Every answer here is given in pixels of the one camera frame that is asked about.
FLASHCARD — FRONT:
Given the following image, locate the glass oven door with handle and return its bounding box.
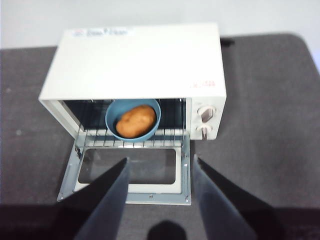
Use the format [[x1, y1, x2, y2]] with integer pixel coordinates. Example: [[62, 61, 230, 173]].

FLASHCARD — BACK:
[[56, 132, 193, 206]]

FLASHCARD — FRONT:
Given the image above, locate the white toaster oven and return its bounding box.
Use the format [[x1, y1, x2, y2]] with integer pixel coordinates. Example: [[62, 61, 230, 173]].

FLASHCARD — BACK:
[[38, 22, 228, 142]]

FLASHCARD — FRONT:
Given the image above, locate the brown potato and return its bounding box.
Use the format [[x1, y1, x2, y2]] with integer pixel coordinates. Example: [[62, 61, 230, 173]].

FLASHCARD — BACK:
[[115, 104, 157, 139]]

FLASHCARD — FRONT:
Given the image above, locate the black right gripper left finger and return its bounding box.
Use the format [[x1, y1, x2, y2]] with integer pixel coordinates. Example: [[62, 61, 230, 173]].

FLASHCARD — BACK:
[[0, 156, 131, 240]]

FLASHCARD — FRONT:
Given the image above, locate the beige oven knob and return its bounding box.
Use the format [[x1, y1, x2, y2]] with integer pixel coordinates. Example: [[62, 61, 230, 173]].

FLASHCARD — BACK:
[[195, 124, 214, 140], [196, 106, 217, 124]]

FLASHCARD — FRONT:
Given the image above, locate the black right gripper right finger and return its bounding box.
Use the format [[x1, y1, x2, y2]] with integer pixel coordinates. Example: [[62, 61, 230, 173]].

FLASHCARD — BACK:
[[193, 154, 320, 240]]

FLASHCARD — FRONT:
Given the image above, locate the blue ribbed bowl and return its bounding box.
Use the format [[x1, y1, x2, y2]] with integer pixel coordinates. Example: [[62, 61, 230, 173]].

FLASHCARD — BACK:
[[105, 99, 162, 143]]

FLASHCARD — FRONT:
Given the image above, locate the black oven power cord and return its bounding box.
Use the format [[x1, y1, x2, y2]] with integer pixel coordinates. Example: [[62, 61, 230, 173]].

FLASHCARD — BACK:
[[219, 38, 236, 48]]

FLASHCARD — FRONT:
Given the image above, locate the metal oven rack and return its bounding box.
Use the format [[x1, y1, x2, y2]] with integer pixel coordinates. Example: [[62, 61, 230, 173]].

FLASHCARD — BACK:
[[74, 128, 187, 149]]

